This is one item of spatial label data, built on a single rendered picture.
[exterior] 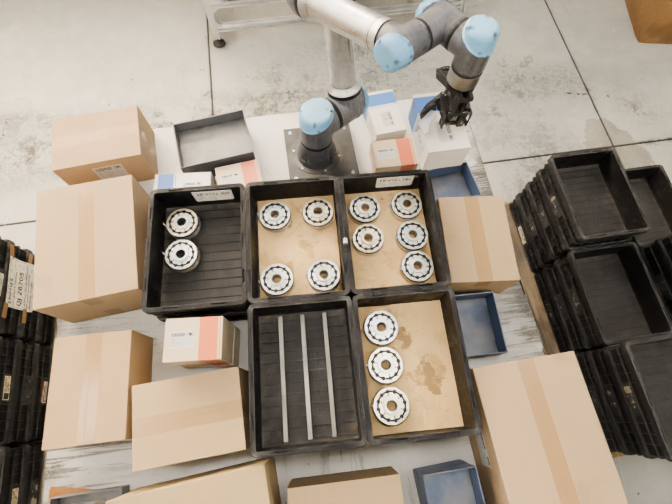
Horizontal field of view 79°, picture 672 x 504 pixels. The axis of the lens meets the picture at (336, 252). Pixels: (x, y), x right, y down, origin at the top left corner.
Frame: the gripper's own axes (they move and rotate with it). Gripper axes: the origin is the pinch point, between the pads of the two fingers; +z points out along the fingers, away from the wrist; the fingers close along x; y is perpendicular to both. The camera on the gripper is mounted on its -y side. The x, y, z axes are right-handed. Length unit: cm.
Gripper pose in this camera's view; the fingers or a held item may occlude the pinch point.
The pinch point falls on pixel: (438, 126)
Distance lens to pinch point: 127.1
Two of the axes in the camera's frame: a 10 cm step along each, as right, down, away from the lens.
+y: 1.5, 9.3, -3.4
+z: -0.2, 3.5, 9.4
